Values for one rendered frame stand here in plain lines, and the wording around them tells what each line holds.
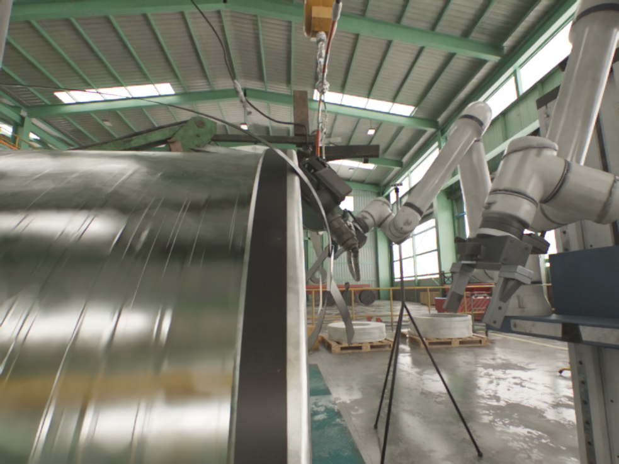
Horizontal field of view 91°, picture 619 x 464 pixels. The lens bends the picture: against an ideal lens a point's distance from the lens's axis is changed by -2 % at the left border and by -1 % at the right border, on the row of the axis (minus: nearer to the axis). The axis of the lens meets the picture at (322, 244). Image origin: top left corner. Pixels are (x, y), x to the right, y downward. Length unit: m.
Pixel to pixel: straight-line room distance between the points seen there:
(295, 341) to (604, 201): 0.61
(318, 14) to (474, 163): 0.84
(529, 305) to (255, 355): 1.10
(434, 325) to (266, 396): 6.19
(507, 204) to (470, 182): 0.85
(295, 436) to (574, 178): 0.62
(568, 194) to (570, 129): 0.25
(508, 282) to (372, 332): 5.32
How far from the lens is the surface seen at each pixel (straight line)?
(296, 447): 0.23
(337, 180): 0.95
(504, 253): 0.59
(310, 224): 1.12
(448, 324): 6.40
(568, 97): 0.96
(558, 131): 0.91
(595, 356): 1.36
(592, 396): 1.39
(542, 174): 0.68
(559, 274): 1.33
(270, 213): 0.31
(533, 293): 1.27
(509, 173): 0.67
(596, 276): 1.26
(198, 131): 1.85
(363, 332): 5.78
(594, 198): 0.71
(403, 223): 1.18
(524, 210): 0.65
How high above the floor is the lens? 1.07
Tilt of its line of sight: 8 degrees up
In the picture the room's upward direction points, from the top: 1 degrees counter-clockwise
